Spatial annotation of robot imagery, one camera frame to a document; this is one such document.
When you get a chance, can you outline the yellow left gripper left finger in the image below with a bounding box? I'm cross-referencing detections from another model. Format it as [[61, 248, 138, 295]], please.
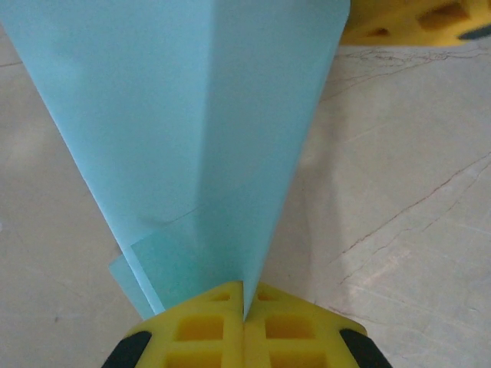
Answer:
[[101, 281, 244, 368]]

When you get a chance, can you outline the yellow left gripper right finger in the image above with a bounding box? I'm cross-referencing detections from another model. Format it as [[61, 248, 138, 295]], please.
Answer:
[[244, 283, 388, 368]]

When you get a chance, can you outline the light blue paper sheet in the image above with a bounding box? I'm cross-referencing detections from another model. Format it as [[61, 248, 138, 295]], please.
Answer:
[[0, 0, 352, 323]]

